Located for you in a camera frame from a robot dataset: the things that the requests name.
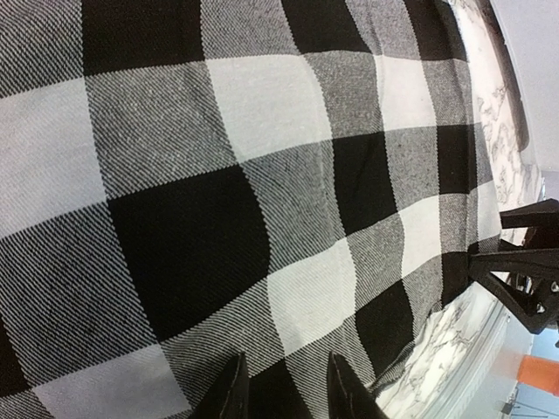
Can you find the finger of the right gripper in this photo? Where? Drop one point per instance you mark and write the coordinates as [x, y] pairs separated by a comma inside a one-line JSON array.
[[540, 214], [524, 281]]

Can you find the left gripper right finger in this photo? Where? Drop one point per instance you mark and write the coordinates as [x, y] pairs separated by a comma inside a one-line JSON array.
[[347, 397]]

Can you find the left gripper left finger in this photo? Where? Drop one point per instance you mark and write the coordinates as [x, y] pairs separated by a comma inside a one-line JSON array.
[[228, 396]]

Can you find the black white plaid shirt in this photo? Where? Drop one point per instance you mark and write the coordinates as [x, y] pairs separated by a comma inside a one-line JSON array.
[[185, 181]]

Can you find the aluminium front frame rail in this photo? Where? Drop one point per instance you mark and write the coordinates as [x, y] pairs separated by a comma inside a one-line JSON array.
[[464, 364]]

